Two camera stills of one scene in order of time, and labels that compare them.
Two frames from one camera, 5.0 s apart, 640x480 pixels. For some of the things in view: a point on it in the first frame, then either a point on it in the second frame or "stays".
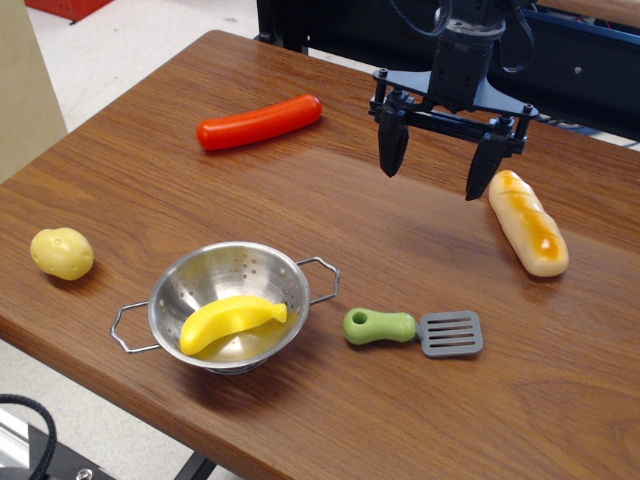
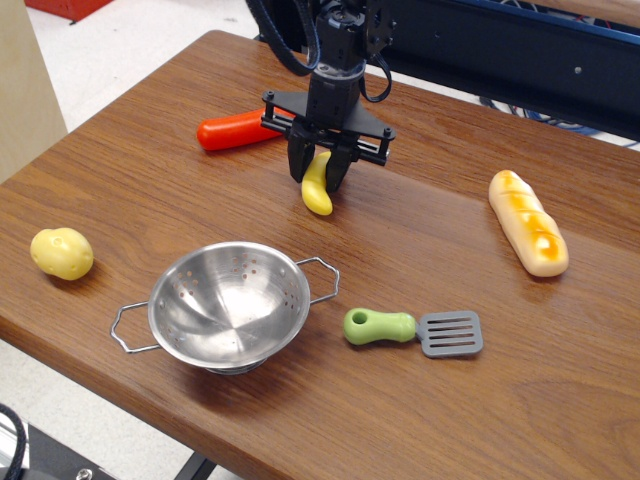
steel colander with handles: x=198 y=275 stays
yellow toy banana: x=225 y=316 -> x=314 y=186
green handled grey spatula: x=455 y=333 stays
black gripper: x=456 y=96 -> x=331 y=107
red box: x=73 y=10 stays
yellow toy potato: x=64 y=253 stays
